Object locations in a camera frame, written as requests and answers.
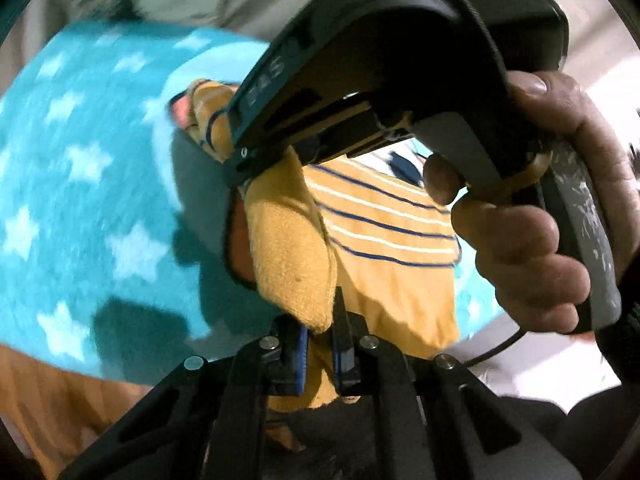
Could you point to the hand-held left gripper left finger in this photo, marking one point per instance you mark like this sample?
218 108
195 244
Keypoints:
300 360

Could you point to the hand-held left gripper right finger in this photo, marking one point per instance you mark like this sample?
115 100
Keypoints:
342 365

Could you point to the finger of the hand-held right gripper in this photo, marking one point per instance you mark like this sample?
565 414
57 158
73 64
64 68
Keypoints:
260 130

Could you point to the yellow striped sweater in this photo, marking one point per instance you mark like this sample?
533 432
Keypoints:
390 285

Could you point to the person's right hand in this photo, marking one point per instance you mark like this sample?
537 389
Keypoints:
520 270

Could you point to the beige curtain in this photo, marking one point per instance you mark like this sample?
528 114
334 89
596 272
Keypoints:
200 0

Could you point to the teal star blanket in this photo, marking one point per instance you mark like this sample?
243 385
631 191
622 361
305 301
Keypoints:
75 185

